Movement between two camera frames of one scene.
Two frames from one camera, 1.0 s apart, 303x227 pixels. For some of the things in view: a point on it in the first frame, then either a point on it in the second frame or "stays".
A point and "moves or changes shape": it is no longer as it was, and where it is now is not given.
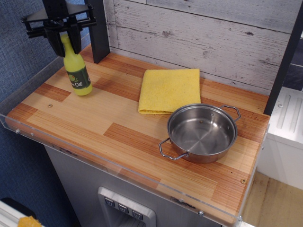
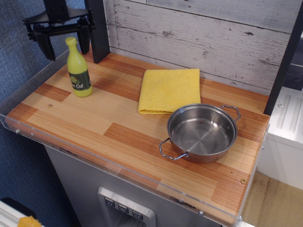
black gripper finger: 74,31 -> 84,34
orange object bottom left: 29,221 stays
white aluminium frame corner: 9,216 stays
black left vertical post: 99,33 stays
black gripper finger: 53,35 -> 42,37
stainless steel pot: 204,132 stays
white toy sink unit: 281,159 stays
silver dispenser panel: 120,211 stays
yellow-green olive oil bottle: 75,68 moves or changes shape
